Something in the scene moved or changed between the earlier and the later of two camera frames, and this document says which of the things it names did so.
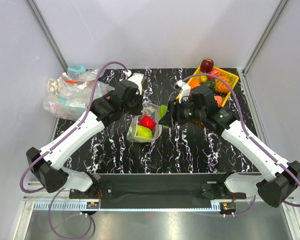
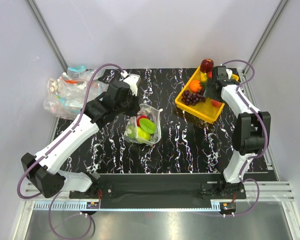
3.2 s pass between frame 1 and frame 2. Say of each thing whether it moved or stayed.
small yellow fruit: stayed
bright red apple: moved
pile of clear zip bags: stayed
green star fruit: moved
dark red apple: stayed
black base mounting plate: stayed
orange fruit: stayed
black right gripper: moved
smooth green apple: stayed
